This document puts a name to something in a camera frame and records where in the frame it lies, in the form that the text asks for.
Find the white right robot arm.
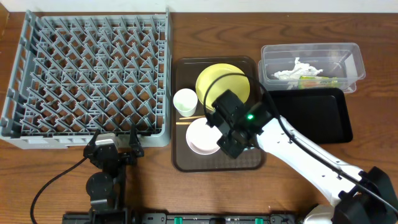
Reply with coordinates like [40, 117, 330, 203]
[185, 90, 397, 223]

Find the white cup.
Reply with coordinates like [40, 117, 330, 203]
[173, 88, 198, 117]

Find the green wrapper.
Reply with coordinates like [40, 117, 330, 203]
[298, 76, 340, 89]

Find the lower wooden chopstick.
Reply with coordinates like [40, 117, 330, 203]
[175, 121, 192, 125]

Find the white tissue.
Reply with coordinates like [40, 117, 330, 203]
[272, 57, 323, 80]

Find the pink bowl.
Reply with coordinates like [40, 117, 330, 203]
[186, 118, 222, 156]

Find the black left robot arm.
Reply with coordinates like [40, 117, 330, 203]
[83, 130, 137, 224]

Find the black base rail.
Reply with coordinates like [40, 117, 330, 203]
[62, 213, 296, 224]

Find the wooden chopstick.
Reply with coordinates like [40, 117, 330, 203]
[175, 121, 192, 125]
[179, 115, 205, 120]

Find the black waste tray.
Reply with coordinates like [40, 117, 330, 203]
[270, 88, 353, 144]

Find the upper wooden chopstick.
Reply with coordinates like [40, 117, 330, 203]
[179, 115, 205, 120]

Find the grey dishwasher rack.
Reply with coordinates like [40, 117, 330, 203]
[1, 11, 172, 149]

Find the clear plastic bin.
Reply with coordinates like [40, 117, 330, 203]
[258, 43, 366, 93]

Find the yellow plate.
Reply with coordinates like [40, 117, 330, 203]
[195, 63, 250, 111]

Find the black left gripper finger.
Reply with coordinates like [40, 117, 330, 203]
[87, 129, 101, 148]
[129, 124, 144, 157]

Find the brown serving tray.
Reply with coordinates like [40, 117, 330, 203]
[172, 56, 266, 172]

